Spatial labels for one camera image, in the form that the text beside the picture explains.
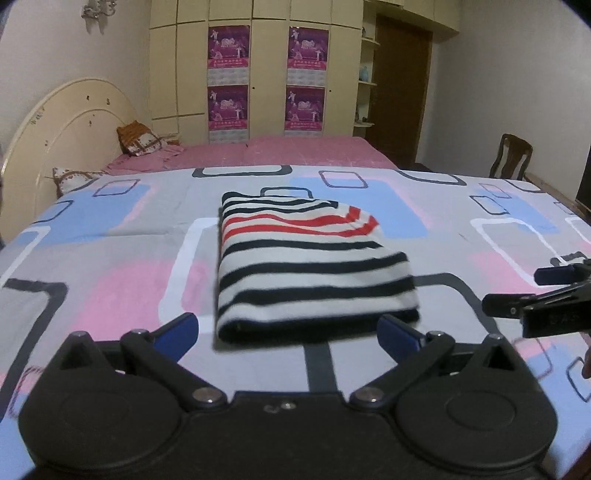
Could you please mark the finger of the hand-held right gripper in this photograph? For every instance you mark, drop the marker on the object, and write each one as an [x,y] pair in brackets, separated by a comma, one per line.
[501,305]
[558,274]

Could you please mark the printed blanket with rectangles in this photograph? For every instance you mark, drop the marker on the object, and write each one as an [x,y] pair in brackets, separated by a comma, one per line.
[115,258]

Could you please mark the cream round headboard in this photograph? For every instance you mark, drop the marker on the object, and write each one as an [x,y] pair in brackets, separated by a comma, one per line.
[69,120]

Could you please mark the purple wall poster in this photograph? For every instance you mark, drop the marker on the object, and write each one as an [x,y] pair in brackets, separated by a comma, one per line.
[307,46]
[228,46]
[228,110]
[304,108]

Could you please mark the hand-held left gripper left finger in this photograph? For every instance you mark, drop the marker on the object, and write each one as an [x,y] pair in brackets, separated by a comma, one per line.
[178,330]

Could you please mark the wooden chair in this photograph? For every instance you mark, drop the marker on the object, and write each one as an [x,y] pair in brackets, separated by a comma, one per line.
[510,157]

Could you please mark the wooden bed frame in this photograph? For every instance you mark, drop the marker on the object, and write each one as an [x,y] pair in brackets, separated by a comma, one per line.
[549,184]

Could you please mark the striped white knit sweater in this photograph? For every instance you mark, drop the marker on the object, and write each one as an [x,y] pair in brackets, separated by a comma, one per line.
[295,258]

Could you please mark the crystal wall lamp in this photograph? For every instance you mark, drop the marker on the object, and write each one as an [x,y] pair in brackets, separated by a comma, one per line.
[98,9]

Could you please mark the brown orange pillow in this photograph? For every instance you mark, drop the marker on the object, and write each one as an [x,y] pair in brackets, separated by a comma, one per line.
[138,138]

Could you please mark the brown wooden door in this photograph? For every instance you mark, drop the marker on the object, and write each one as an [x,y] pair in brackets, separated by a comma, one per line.
[399,92]

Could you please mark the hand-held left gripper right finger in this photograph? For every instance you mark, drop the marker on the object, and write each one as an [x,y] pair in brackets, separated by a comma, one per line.
[399,334]

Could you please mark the pink bed sheet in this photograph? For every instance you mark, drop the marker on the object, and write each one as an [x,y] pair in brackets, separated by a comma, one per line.
[300,152]

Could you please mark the cream wardrobe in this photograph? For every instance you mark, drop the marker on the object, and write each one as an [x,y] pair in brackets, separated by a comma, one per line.
[268,69]

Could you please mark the white floral pillow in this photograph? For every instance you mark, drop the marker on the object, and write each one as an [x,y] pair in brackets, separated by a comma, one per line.
[74,177]

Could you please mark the blue shelf figurine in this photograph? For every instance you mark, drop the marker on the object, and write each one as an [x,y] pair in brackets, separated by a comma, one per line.
[364,74]

